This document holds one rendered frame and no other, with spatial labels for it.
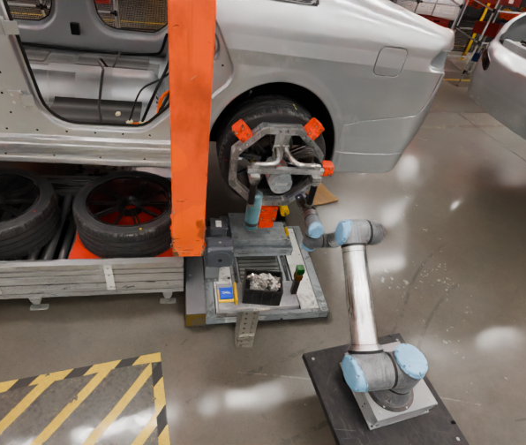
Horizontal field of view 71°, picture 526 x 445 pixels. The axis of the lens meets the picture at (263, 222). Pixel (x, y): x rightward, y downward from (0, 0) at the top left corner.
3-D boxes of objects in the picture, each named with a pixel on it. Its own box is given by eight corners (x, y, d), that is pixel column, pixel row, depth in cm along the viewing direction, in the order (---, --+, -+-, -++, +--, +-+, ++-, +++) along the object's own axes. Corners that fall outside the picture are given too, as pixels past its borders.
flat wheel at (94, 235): (168, 190, 284) (167, 163, 268) (196, 249, 242) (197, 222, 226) (72, 206, 256) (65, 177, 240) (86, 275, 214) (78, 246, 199)
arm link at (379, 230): (395, 218, 173) (334, 231, 238) (371, 218, 170) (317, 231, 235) (397, 243, 172) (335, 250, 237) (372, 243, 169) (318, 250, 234)
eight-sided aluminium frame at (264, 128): (307, 199, 247) (327, 124, 212) (309, 206, 242) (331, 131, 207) (225, 199, 235) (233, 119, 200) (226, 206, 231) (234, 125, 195)
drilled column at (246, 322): (250, 332, 232) (259, 290, 205) (251, 347, 225) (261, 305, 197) (234, 334, 230) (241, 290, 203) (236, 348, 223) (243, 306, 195)
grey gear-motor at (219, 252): (225, 240, 279) (229, 204, 256) (231, 284, 248) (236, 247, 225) (200, 240, 275) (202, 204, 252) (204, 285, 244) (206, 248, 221)
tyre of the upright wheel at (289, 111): (334, 144, 252) (277, 70, 212) (345, 163, 235) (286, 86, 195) (258, 199, 273) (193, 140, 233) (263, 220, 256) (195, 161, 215)
